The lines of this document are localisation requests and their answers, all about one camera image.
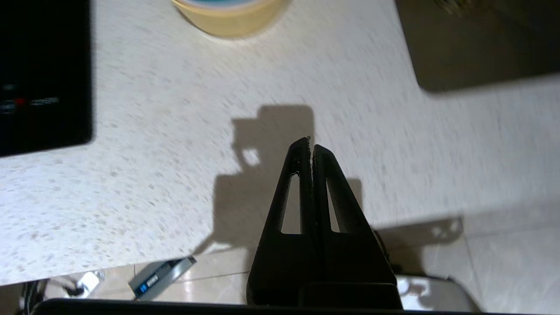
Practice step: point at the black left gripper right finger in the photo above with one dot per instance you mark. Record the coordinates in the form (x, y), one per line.
(354, 258)

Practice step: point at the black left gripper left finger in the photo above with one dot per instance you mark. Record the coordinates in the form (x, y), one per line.
(280, 258)

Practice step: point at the yellow plastic bowl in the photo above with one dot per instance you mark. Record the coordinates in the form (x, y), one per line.
(232, 22)

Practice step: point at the blue plastic bowl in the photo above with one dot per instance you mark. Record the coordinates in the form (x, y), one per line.
(223, 2)

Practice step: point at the stainless steel sink basin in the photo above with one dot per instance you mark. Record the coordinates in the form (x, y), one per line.
(481, 43)

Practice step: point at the rounded silver base cover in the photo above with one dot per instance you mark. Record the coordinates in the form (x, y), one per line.
(437, 293)

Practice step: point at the small grey adapter box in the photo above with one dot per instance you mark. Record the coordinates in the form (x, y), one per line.
(162, 275)

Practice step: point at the black induction cooktop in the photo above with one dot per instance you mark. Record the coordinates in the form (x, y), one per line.
(43, 65)

